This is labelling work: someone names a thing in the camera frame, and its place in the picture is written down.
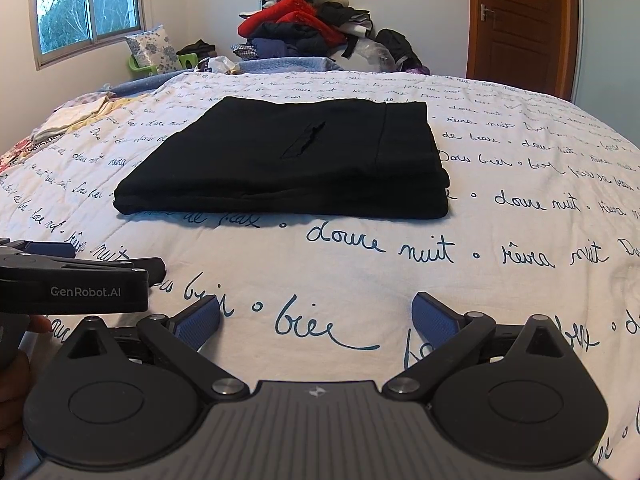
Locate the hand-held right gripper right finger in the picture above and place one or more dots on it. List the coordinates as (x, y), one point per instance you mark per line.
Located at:
(435, 320)

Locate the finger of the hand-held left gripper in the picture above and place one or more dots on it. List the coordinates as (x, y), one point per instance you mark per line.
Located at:
(47, 249)
(150, 267)

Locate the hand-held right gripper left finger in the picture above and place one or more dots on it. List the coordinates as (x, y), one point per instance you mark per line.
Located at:
(197, 322)

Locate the black pants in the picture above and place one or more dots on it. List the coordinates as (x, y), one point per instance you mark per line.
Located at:
(300, 160)

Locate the person's left hand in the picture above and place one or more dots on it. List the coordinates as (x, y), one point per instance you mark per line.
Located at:
(12, 395)

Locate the white script-printed bedspread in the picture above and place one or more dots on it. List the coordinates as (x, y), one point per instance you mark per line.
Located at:
(350, 270)

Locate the patchwork quilt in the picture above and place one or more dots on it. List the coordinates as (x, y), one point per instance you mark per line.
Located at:
(60, 125)

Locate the green basket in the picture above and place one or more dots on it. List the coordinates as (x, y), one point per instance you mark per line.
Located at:
(186, 61)

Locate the white plastic bag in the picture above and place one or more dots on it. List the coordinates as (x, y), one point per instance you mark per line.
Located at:
(222, 65)

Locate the floral pillow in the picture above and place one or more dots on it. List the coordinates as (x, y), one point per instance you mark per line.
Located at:
(152, 50)

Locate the dark clothes on chair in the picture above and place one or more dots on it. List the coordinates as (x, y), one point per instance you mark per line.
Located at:
(197, 49)

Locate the blue towel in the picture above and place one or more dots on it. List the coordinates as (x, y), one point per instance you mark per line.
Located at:
(290, 65)

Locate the sliding glass window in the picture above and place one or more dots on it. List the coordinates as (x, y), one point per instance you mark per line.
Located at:
(87, 2)

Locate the purple cloth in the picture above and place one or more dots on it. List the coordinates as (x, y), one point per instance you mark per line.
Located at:
(417, 69)

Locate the clear plastic bag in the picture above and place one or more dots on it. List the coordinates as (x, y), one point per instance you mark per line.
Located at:
(375, 55)

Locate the black backpack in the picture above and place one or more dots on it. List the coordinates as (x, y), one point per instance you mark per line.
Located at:
(397, 47)

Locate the pile of clothes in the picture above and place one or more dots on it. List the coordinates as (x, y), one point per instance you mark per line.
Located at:
(300, 20)

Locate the brown wooden door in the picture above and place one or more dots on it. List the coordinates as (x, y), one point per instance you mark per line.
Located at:
(525, 25)

